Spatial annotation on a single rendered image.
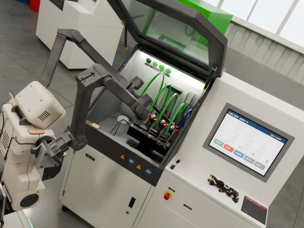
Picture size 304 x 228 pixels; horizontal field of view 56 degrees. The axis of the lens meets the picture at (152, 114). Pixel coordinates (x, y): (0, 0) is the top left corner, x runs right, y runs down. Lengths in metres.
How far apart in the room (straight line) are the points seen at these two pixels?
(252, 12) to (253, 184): 4.09
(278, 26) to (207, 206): 4.21
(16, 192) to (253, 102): 1.49
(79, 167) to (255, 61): 4.18
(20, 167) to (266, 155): 1.46
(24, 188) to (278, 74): 4.78
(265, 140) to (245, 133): 0.13
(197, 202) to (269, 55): 4.13
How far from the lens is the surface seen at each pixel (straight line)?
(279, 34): 5.60
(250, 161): 2.01
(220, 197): 1.92
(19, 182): 1.70
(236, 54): 5.79
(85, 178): 2.34
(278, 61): 5.67
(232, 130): 1.97
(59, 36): 1.77
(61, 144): 1.41
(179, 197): 1.98
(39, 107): 1.42
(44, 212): 2.70
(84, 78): 1.19
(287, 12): 5.57
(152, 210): 2.14
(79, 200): 2.51
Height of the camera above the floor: 2.13
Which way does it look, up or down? 29 degrees down
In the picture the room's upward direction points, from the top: 22 degrees clockwise
